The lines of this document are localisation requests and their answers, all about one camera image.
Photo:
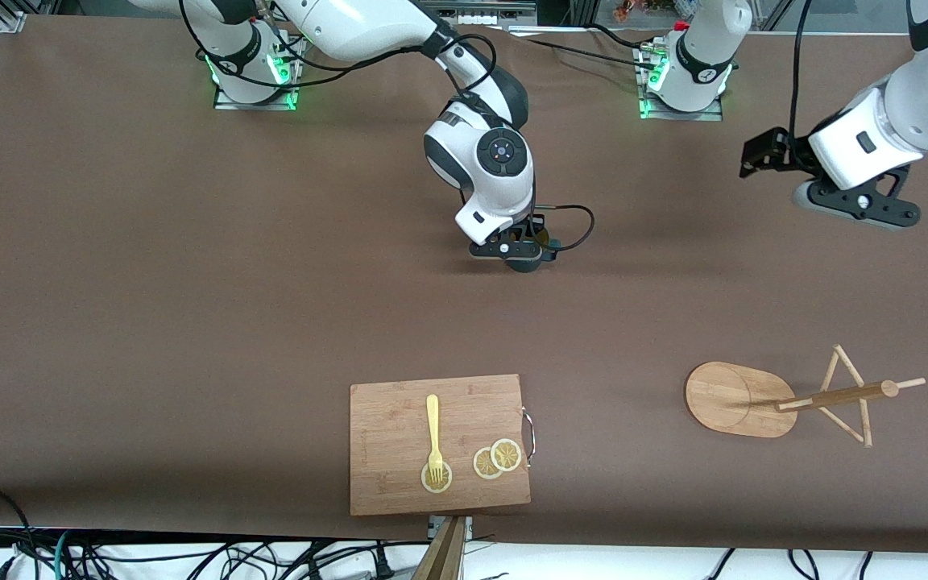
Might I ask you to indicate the teal cup yellow inside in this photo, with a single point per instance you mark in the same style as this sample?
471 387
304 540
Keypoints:
525 267

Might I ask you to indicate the metal bracket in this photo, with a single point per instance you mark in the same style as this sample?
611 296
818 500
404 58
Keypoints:
434 528

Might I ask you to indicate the white power strip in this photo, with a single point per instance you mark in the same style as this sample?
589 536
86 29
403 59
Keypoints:
476 14

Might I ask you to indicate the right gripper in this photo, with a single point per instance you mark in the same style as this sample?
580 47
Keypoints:
537 221

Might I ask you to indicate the wooden cutting board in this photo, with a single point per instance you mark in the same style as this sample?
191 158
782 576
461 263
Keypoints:
391 435

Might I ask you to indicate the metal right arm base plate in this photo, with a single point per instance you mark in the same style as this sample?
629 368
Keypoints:
254 105

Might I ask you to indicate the lemon slice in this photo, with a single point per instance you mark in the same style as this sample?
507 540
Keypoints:
482 466
506 455
445 479

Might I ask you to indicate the black power plug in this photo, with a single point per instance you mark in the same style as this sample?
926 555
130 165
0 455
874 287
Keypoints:
383 568

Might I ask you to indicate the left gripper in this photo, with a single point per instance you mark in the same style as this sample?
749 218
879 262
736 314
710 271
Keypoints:
796 154

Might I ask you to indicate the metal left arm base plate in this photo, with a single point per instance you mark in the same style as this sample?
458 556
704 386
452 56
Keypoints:
681 115

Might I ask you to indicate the wooden beam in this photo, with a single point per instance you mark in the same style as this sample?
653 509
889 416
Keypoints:
444 556

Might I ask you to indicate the wooden cup rack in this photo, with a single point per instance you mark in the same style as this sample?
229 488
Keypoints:
730 399

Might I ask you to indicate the yellow plastic fork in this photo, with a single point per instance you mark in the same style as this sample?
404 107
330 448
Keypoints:
432 419

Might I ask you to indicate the orange plastic toy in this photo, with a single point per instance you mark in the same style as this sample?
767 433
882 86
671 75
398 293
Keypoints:
629 10

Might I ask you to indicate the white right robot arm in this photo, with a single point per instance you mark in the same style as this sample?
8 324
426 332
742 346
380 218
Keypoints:
351 24

